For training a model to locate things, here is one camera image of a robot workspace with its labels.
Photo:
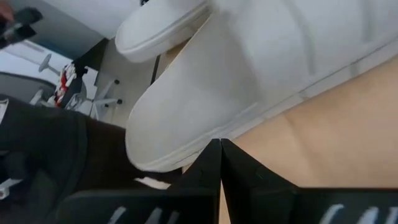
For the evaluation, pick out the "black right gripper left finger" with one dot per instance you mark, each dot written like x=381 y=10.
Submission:
x=174 y=205

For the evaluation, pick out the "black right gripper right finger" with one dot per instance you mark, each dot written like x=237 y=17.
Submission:
x=280 y=205

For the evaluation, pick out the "white-legged office chair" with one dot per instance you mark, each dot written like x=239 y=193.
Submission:
x=102 y=100

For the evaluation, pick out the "person's hand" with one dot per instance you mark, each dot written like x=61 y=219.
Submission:
x=4 y=9

